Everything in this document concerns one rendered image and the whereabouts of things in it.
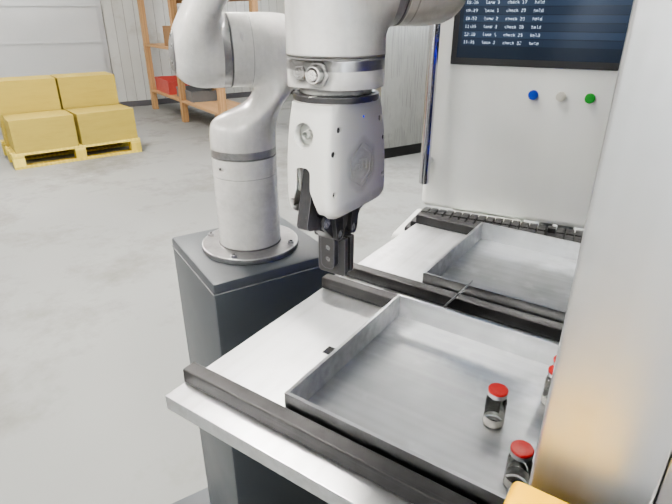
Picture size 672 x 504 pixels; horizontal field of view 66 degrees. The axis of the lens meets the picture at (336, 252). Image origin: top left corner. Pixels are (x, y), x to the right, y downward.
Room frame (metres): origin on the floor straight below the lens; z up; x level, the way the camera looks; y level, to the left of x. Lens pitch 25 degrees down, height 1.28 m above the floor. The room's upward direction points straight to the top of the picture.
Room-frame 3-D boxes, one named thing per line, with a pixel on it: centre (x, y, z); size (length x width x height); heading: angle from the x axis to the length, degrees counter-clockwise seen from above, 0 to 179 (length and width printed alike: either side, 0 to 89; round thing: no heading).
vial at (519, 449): (0.35, -0.17, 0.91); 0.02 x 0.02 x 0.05
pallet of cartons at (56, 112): (5.15, 2.64, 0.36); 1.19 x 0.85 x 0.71; 122
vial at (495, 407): (0.43, -0.17, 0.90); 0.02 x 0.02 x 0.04
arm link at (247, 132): (0.97, 0.14, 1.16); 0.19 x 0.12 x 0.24; 110
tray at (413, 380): (0.45, -0.16, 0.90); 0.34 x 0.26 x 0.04; 56
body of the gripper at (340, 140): (0.47, 0.00, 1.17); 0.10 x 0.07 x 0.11; 146
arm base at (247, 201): (0.95, 0.17, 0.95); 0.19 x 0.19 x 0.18
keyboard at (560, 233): (1.13, -0.37, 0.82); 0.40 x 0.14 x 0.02; 64
